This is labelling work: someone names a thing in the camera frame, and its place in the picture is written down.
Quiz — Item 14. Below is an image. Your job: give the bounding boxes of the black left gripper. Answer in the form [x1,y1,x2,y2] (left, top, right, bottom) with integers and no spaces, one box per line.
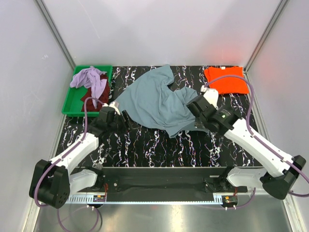
[108,110,139,137]

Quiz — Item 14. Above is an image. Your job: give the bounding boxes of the grey blue t shirt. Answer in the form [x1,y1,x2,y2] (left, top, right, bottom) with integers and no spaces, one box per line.
[115,65,209,138]

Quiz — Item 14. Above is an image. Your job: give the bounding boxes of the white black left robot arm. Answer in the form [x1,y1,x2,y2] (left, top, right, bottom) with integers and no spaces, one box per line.
[29,106,132,209]

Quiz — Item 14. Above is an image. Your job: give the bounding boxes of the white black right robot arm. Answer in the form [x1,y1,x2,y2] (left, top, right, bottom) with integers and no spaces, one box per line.
[187,95,306,200]

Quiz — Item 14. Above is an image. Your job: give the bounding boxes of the dark red t shirt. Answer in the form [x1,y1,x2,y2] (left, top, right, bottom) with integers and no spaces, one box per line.
[82,74,110,112]

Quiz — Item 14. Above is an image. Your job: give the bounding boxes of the folded orange t shirt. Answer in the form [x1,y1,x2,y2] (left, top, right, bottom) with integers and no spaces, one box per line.
[204,66,249,94]

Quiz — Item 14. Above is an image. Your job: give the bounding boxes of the lilac t shirt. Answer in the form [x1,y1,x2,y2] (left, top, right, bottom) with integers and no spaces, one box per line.
[70,66,107,102]

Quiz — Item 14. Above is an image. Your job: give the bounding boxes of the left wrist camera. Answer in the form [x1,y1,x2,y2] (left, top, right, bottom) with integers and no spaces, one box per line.
[102,101,121,115]

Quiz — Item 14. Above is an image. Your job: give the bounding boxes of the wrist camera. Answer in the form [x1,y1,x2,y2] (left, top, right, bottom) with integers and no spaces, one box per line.
[102,101,121,115]
[200,86,219,108]

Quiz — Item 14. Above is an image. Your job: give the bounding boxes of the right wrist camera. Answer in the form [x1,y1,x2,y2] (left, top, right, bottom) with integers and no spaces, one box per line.
[200,86,219,108]

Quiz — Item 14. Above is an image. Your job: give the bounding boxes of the white slotted cable duct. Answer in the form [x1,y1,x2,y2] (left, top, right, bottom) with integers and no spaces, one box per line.
[65,193,223,205]

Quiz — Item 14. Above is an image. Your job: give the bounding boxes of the right corner frame post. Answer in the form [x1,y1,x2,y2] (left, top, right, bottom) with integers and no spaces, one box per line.
[244,0,290,73]

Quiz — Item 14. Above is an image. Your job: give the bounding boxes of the corner frame post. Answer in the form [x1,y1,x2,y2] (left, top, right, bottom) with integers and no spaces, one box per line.
[34,0,76,70]
[244,0,290,73]

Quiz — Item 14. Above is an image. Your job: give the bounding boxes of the left corner frame post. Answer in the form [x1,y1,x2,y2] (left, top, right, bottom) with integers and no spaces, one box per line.
[34,0,76,70]

